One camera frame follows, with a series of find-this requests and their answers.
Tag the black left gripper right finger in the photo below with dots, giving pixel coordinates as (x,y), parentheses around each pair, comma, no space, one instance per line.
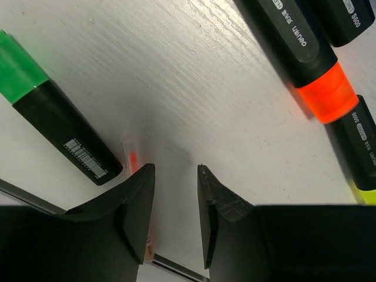
(244,242)

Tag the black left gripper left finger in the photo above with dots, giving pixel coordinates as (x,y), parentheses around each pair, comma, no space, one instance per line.
(103,239)

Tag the yellow cap black highlighter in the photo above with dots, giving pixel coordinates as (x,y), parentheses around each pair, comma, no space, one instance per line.
(354,136)

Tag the green cap black highlighter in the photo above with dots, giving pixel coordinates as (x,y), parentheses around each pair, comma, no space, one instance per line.
(40,101)

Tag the orange cap black highlighter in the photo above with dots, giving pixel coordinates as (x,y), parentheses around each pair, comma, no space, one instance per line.
(297,41)

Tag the pink cap black highlighter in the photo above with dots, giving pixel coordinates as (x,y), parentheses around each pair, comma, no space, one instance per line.
(342,20)

